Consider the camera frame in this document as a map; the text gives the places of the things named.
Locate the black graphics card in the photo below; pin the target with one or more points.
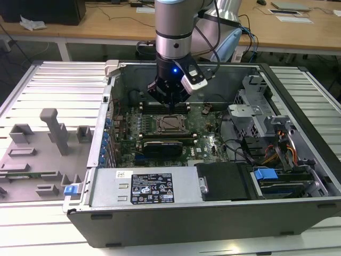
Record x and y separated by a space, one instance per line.
163 150

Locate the green RAM stick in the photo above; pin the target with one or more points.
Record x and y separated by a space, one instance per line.
24 175

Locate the wooden desk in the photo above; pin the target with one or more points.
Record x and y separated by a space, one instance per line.
106 29

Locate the silver disk bay cage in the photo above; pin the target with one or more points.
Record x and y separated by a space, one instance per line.
247 112

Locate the silver power supply unit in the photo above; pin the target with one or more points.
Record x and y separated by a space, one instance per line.
112 186

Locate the black PC case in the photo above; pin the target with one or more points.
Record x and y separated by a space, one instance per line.
186 224

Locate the CPU socket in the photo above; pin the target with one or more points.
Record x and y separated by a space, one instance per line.
157 119

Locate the blue expansion slot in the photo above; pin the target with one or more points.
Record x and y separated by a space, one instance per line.
142 159

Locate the blue case latch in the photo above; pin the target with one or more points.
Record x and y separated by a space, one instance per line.
69 190

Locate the black RAM slot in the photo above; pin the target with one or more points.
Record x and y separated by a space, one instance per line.
167 142
167 137
145 105
149 110

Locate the green motherboard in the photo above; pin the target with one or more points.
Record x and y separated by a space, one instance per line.
207 144

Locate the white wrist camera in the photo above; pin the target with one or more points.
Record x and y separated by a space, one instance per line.
195 81

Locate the black mouse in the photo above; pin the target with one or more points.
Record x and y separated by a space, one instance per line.
261 1

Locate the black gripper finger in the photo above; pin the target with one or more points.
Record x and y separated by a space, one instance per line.
183 99
154 90

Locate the silver topped CPU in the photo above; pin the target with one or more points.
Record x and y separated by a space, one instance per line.
171 123

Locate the white crumpled paper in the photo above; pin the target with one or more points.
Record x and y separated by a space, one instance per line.
32 23

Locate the silver metal drive bracket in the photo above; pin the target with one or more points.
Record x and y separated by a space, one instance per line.
293 128

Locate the black power adapter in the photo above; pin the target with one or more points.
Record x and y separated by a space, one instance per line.
136 4

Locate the grey parts rack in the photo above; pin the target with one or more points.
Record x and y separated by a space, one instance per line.
40 160

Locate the black plastic shroud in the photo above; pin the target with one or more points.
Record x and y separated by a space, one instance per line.
223 181

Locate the black box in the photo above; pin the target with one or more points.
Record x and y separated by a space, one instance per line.
40 10

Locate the hard disk in blue carrier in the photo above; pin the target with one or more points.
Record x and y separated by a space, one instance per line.
266 176

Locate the silver laptop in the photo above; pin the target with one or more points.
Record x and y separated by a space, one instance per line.
290 6

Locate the pale blue teach pendant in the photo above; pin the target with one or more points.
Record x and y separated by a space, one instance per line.
226 44

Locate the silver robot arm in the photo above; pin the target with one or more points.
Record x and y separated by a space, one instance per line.
173 26

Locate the grey case latch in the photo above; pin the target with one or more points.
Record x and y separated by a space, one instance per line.
113 68

